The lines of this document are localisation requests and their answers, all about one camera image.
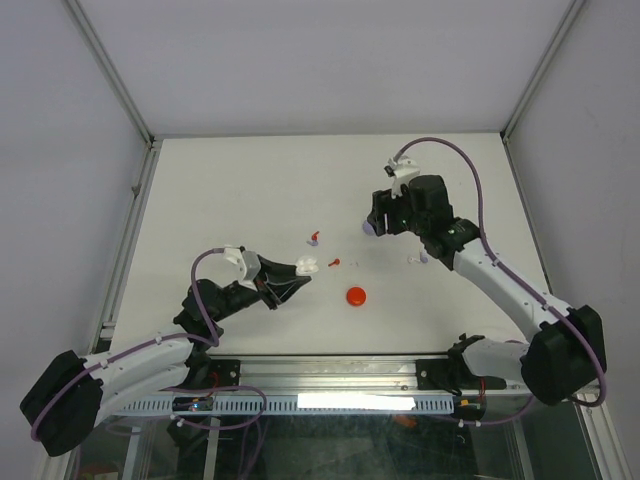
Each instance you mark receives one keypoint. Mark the purple charging case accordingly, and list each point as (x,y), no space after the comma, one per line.
(368,229)

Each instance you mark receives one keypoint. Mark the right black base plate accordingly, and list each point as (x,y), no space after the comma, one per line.
(433,374)

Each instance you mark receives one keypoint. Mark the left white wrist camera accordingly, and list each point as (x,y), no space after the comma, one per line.
(247,264)

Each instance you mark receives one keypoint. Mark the small green-lit circuit board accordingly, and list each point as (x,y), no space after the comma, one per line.
(193,404)

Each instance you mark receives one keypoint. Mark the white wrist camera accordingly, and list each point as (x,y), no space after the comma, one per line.
(401,170)
(247,264)

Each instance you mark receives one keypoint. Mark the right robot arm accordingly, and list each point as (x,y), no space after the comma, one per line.
(563,347)

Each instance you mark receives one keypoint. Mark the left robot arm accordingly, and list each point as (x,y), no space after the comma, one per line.
(76,393)

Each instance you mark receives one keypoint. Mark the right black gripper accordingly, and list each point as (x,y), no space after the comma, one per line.
(383,202)

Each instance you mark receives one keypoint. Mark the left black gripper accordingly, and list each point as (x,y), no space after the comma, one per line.
(277,282)

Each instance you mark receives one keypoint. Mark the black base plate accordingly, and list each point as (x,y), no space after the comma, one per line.
(221,373)
(433,374)

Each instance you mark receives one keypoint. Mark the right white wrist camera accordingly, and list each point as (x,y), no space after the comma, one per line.
(401,170)

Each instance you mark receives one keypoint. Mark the slotted cable duct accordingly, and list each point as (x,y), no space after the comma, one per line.
(302,404)

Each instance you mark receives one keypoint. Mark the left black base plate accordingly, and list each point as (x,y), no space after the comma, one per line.
(221,373)

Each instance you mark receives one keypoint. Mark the aluminium front rail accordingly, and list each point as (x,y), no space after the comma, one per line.
(374,374)

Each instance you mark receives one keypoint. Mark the white charging case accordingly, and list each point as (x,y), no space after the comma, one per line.
(306,265)

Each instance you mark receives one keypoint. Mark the red charging case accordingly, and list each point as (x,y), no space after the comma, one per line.
(356,296)

